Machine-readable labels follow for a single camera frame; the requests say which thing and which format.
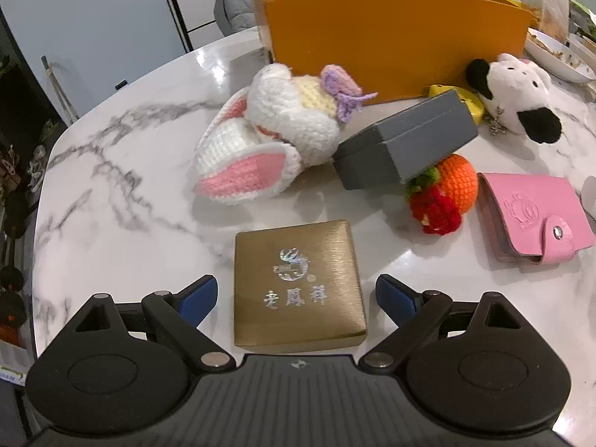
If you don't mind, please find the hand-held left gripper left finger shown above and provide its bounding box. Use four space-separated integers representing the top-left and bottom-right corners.
70 275 236 374

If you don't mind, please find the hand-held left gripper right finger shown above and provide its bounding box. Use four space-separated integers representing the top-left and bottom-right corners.
358 274 529 375

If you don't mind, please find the gold square gift box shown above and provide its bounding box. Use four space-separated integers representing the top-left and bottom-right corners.
233 219 368 354

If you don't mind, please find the grey jewelry box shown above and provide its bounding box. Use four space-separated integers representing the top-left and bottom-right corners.
333 89 479 191

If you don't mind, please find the pink leather card wallet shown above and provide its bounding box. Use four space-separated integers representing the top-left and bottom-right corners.
477 172 596 264

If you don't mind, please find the white crochet bunny toy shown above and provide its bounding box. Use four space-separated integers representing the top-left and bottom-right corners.
193 63 378 203

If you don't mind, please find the orange cardboard storage box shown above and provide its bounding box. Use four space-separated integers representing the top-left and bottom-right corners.
248 0 536 103

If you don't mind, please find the crochet orange with red flower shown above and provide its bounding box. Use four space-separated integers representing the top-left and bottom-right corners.
404 153 479 236

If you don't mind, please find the yellow foil packet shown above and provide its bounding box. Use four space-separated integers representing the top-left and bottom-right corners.
427 84 487 126

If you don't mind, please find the broom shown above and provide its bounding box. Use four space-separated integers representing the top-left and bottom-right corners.
41 55 80 124

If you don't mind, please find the white cabinet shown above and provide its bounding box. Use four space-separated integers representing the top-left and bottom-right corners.
163 0 229 54

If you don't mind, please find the white dish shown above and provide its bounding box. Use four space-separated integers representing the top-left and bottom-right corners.
524 27 596 85

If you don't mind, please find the grey down jacket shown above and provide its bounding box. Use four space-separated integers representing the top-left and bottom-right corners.
214 0 261 38

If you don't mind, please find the clear plastic bag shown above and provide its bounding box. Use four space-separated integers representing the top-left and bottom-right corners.
521 0 571 42

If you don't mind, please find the black and white plush keychain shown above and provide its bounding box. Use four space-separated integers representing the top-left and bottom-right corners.
466 53 564 144

